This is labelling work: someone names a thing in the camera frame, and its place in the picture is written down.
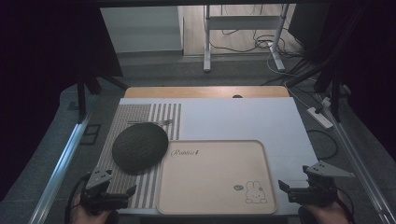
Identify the black stand leg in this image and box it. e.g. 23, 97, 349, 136
76, 74, 129, 124

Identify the dark round woven mat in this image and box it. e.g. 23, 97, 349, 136
111, 121, 170, 175

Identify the white metal stand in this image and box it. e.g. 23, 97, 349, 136
203, 3, 290, 73

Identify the white table sheet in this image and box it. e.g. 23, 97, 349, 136
117, 97, 318, 217

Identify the person's left hand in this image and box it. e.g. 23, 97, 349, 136
70, 204, 114, 224

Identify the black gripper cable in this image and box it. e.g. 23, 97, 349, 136
64, 173, 92, 224

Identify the black cable loop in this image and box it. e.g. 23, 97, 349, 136
306, 129, 339, 161

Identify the aluminium rail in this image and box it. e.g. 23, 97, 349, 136
317, 92, 396, 224
27, 115, 94, 224

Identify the person's right hand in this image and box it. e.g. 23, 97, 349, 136
298, 192, 351, 224

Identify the striped beige placemat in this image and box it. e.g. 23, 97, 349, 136
95, 103, 183, 210

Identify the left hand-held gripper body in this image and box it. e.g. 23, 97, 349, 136
80, 167, 131, 217

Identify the bundle of black floor cables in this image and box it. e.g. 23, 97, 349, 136
207, 4, 328, 87

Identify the white power strip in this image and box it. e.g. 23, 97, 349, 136
306, 106, 334, 131

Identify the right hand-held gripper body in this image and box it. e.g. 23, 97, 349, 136
287, 160, 356, 208

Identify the beige tray with rabbit print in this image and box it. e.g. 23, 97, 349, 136
156, 139, 278, 216

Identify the metal fork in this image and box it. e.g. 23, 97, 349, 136
127, 119, 174, 127

